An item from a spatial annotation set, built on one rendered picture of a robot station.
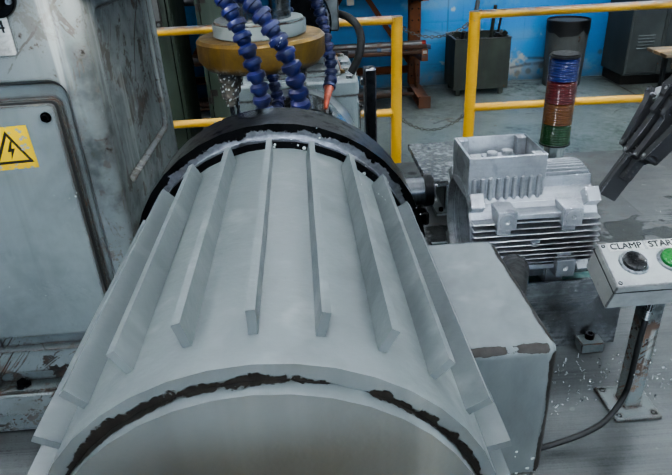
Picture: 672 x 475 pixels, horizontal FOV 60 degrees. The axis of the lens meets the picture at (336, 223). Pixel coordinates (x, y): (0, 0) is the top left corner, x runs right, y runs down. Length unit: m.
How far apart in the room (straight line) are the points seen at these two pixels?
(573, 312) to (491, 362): 0.83
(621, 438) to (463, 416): 0.77
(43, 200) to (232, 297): 0.61
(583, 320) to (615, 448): 0.23
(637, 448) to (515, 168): 0.43
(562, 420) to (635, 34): 5.34
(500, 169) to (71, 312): 0.65
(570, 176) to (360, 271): 0.77
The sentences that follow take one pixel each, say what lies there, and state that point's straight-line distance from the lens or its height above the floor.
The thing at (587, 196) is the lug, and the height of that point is 1.08.
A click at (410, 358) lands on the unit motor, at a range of 0.20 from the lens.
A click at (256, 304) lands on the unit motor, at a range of 0.18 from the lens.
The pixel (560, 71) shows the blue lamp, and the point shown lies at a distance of 1.27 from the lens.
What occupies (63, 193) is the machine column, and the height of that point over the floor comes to 1.19.
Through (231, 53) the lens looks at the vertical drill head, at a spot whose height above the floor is 1.33.
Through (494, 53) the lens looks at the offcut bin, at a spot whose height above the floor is 0.38.
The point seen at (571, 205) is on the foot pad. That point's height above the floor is 1.08.
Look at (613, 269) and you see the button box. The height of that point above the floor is 1.06.
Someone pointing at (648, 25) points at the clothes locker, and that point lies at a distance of 6.15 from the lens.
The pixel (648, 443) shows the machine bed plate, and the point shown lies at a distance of 0.98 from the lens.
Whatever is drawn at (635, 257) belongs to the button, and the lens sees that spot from 0.83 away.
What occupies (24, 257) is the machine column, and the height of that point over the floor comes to 1.11.
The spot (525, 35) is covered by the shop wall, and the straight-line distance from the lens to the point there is 6.21.
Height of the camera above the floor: 1.47
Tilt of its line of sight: 27 degrees down
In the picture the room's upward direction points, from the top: 3 degrees counter-clockwise
